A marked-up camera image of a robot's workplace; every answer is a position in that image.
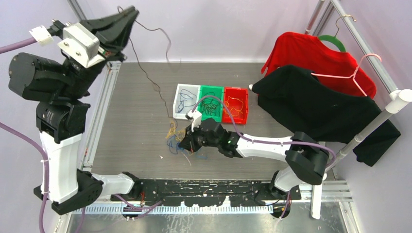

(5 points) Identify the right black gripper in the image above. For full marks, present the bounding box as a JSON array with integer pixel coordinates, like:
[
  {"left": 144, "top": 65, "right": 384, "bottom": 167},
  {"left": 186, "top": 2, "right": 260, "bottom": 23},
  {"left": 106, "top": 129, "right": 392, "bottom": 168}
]
[{"left": 179, "top": 122, "right": 220, "bottom": 152}]

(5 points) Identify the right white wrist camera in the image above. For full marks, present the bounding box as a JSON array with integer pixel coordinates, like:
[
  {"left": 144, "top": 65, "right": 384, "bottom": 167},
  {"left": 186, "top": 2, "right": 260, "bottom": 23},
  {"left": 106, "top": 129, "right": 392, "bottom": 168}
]
[{"left": 186, "top": 110, "right": 202, "bottom": 132}]

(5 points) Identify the brown wire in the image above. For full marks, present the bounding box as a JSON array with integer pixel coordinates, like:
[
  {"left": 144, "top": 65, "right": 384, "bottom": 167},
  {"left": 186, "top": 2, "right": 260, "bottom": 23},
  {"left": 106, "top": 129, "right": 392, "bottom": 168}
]
[
  {"left": 116, "top": 5, "right": 178, "bottom": 126},
  {"left": 201, "top": 92, "right": 223, "bottom": 117}
]

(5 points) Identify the green clothes hanger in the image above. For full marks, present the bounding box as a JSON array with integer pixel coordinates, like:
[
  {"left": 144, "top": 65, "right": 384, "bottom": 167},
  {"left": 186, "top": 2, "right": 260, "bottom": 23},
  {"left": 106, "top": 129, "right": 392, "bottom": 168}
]
[{"left": 318, "top": 14, "right": 356, "bottom": 52}]

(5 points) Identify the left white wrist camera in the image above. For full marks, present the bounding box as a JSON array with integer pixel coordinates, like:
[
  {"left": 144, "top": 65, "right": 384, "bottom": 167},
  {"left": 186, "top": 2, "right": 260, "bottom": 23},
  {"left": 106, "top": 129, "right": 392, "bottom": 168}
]
[{"left": 57, "top": 22, "right": 105, "bottom": 68}]

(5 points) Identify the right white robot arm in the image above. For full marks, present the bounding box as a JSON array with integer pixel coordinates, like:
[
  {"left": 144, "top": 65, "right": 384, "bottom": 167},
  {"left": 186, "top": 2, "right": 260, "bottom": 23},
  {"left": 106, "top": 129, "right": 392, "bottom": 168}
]
[{"left": 179, "top": 118, "right": 329, "bottom": 200}]

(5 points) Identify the yellow wire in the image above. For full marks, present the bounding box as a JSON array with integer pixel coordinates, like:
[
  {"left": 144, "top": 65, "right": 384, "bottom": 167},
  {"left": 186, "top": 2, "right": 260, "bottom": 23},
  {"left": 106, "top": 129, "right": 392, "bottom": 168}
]
[{"left": 224, "top": 96, "right": 246, "bottom": 119}]

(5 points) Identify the white clothes rack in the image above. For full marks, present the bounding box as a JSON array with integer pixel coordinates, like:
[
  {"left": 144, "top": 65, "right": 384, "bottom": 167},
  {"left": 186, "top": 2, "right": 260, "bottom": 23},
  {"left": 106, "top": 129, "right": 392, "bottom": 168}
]
[{"left": 304, "top": 0, "right": 412, "bottom": 220}]

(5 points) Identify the white plastic bin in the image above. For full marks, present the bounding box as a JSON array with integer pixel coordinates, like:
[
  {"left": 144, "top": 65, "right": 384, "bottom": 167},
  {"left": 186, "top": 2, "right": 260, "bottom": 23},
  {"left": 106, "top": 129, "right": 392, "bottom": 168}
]
[{"left": 172, "top": 83, "right": 201, "bottom": 119}]

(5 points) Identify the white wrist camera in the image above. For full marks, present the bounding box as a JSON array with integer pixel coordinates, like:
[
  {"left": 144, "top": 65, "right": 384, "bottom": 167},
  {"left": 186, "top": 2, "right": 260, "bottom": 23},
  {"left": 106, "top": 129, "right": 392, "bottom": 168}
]
[
  {"left": 57, "top": 22, "right": 105, "bottom": 68},
  {"left": 186, "top": 110, "right": 202, "bottom": 132}
]

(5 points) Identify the coloured wire bundle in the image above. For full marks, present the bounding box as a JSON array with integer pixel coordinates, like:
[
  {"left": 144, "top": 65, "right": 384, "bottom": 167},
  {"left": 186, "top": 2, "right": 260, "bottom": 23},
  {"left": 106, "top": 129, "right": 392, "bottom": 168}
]
[{"left": 165, "top": 119, "right": 208, "bottom": 166}]

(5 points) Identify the green plastic bin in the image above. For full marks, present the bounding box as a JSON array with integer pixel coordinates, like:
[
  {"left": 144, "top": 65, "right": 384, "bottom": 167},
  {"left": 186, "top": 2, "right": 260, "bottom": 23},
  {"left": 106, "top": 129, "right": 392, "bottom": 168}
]
[{"left": 197, "top": 85, "right": 224, "bottom": 123}]

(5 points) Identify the pink clothes hanger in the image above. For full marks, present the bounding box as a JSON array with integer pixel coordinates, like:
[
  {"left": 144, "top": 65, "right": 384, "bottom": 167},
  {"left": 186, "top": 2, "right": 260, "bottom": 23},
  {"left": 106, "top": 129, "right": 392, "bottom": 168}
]
[{"left": 311, "top": 53, "right": 382, "bottom": 97}]

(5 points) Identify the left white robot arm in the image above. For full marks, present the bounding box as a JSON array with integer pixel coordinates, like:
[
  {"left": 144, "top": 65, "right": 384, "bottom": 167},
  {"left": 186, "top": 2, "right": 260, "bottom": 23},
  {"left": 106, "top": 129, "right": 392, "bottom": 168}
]
[{"left": 1, "top": 6, "right": 142, "bottom": 215}]

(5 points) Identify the dark blue wire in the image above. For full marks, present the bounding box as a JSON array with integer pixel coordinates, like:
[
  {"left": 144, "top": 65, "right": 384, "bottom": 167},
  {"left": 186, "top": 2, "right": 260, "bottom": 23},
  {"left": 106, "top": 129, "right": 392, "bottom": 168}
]
[{"left": 177, "top": 89, "right": 198, "bottom": 113}]

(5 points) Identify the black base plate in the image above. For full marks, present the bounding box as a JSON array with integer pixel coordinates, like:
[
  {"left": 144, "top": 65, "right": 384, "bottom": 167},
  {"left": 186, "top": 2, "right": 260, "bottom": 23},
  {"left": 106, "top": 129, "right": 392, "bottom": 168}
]
[{"left": 121, "top": 179, "right": 286, "bottom": 207}]

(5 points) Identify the black shirt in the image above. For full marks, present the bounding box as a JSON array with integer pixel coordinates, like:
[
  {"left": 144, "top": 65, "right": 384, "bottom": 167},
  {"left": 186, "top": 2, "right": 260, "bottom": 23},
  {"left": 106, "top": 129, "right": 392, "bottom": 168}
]
[{"left": 251, "top": 65, "right": 401, "bottom": 167}]

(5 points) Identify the red plastic bin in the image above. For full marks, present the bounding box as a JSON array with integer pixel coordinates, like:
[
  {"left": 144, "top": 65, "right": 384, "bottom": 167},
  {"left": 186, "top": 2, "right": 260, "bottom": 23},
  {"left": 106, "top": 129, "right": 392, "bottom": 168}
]
[{"left": 224, "top": 86, "right": 249, "bottom": 125}]

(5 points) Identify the aluminium frame rail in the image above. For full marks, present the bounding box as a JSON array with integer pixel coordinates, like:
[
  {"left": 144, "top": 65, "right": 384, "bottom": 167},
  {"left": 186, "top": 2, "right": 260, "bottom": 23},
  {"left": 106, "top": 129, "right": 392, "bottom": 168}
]
[{"left": 60, "top": 0, "right": 121, "bottom": 226}]

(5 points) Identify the red shirt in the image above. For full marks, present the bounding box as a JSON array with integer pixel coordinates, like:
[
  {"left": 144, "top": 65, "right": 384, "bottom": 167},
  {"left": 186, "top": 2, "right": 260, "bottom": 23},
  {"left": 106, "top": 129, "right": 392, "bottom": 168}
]
[{"left": 261, "top": 32, "right": 377, "bottom": 98}]

